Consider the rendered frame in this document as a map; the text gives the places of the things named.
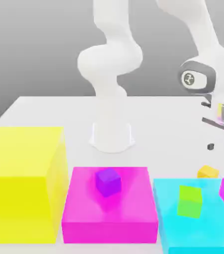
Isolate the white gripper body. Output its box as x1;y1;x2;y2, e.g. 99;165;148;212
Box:
201;116;224;148

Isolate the small orange cube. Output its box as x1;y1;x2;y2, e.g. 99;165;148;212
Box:
197;165;220;179

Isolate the small green cube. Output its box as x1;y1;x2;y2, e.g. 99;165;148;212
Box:
177;185;202;219

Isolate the small purple cube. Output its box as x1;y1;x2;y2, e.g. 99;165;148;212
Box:
95;168;123;198

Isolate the large cyan box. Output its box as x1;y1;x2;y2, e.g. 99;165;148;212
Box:
152;177;224;254

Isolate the large magenta box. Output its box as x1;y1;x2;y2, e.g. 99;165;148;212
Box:
61;166;159;244

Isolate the large yellow box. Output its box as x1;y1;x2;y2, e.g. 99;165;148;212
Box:
0;126;69;244

